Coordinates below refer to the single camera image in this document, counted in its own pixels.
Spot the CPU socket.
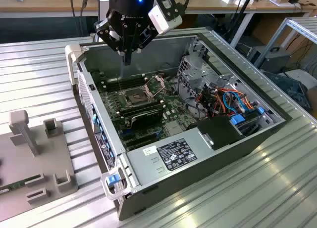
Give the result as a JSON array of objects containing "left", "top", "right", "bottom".
[{"left": 123, "top": 87, "right": 149, "bottom": 108}]

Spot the open cardboard box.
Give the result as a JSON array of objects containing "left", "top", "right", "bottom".
[{"left": 266, "top": 0, "right": 291, "bottom": 8}]

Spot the green motherboard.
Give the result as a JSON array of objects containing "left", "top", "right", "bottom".
[{"left": 95, "top": 71, "right": 201, "bottom": 152}]

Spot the black RAM slot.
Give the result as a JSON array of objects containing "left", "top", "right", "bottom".
[
  {"left": 105, "top": 83, "right": 147, "bottom": 92},
  {"left": 103, "top": 80, "right": 146, "bottom": 89},
  {"left": 115, "top": 101, "right": 163, "bottom": 114},
  {"left": 100, "top": 74, "right": 144, "bottom": 82},
  {"left": 120, "top": 105, "right": 164, "bottom": 118},
  {"left": 101, "top": 77, "right": 145, "bottom": 86}
]

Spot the grey power supply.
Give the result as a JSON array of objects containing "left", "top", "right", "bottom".
[{"left": 123, "top": 128, "right": 216, "bottom": 189}]

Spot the black plastic shroud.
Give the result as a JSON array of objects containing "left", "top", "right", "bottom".
[{"left": 187, "top": 115, "right": 246, "bottom": 151}]

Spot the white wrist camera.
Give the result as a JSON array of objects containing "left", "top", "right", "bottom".
[{"left": 148, "top": 0, "right": 187, "bottom": 37}]

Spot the black equipment box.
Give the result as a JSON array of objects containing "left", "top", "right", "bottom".
[{"left": 259, "top": 46, "right": 293, "bottom": 74}]

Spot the orange wire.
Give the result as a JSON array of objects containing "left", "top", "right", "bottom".
[{"left": 195, "top": 88, "right": 257, "bottom": 117}]

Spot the dark teal crate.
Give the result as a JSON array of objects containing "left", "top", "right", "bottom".
[{"left": 262, "top": 71, "right": 313, "bottom": 113}]

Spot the green RAM stick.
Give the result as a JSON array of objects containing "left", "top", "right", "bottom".
[{"left": 0, "top": 174, "right": 42, "bottom": 195}]

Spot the blue wire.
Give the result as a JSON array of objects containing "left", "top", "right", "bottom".
[{"left": 221, "top": 89, "right": 250, "bottom": 114}]

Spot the grey open PC case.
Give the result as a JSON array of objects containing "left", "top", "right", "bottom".
[{"left": 64, "top": 30, "right": 294, "bottom": 221}]

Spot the black expansion slot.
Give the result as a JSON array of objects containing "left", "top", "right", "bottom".
[
  {"left": 125, "top": 138, "right": 160, "bottom": 151},
  {"left": 121, "top": 132, "right": 159, "bottom": 142}
]

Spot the wire locking lever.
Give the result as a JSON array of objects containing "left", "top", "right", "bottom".
[{"left": 118, "top": 63, "right": 125, "bottom": 92}]

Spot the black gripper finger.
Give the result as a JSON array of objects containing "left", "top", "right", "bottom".
[
  {"left": 96, "top": 19, "right": 129, "bottom": 66},
  {"left": 127, "top": 24, "right": 159, "bottom": 66}
]

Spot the grey parts rack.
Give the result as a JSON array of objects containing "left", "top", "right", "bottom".
[{"left": 0, "top": 110, "right": 79, "bottom": 217}]

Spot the black wire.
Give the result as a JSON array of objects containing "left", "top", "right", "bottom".
[{"left": 173, "top": 76, "right": 208, "bottom": 119}]

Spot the blue disk carrier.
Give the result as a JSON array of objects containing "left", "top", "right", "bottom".
[{"left": 229, "top": 115, "right": 246, "bottom": 127}]

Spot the silver chipset heat sink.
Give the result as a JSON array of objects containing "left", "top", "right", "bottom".
[{"left": 164, "top": 121, "right": 183, "bottom": 137}]

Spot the silver drive cage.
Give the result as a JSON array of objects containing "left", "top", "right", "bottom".
[{"left": 176, "top": 36, "right": 245, "bottom": 107}]

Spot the small white box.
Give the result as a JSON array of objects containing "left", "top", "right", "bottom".
[{"left": 220, "top": 0, "right": 255, "bottom": 6}]

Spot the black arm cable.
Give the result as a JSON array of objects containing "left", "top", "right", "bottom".
[{"left": 70, "top": 0, "right": 91, "bottom": 39}]

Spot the black graphics card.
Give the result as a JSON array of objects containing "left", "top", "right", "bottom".
[{"left": 128, "top": 110, "right": 164, "bottom": 131}]

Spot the wooden desk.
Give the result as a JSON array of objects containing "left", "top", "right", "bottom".
[{"left": 0, "top": 0, "right": 317, "bottom": 19}]

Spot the aluminium profile frame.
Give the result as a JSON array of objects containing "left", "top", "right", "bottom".
[{"left": 254, "top": 16, "right": 317, "bottom": 69}]

